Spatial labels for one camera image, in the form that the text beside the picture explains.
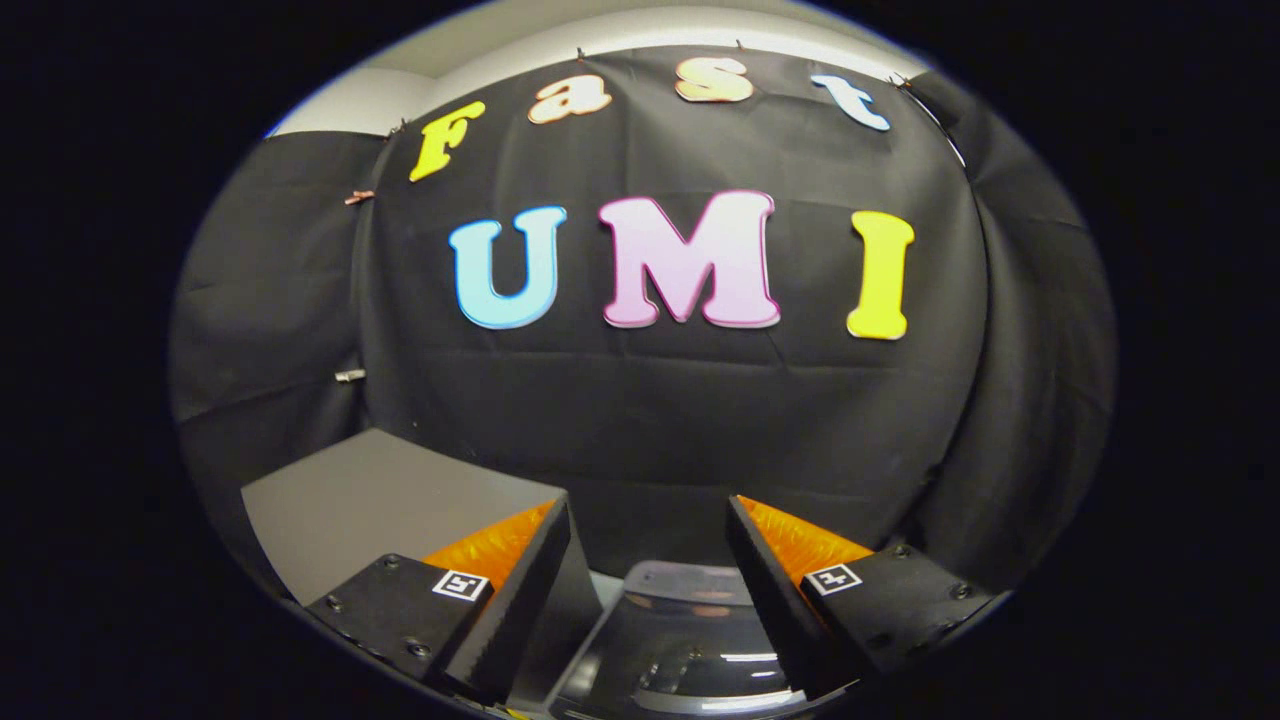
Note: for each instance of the grey box cabinet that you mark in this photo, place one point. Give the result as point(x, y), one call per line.
point(380, 500)

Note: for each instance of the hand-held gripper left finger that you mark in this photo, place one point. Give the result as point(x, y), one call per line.
point(520, 600)

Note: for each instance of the red cloth clip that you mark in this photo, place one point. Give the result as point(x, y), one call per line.
point(359, 197)

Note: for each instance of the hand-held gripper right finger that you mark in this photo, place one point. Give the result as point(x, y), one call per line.
point(770, 600)

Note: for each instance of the silver cloth clip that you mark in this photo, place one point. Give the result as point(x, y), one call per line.
point(350, 376)

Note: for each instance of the black backdrop cloth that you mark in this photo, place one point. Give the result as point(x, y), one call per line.
point(650, 420)

